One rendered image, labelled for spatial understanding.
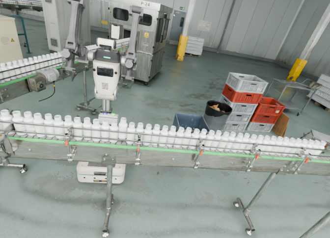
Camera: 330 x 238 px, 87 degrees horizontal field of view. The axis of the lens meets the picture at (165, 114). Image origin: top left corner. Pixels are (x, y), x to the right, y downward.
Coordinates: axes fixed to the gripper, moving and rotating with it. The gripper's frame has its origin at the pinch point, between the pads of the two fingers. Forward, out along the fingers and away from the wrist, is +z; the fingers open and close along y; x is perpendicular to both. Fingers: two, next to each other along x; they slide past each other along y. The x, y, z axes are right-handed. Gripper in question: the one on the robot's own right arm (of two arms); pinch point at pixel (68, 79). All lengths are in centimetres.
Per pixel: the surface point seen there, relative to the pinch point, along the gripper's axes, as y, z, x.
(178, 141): 87, 34, -28
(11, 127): -21.9, 37.4, -21.4
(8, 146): -22, 49, -23
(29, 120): -11.7, 31.6, -23.3
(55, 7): -188, -242, 442
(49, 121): -0.5, 30.4, -24.0
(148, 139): 64, 35, -27
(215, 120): 198, 18, 117
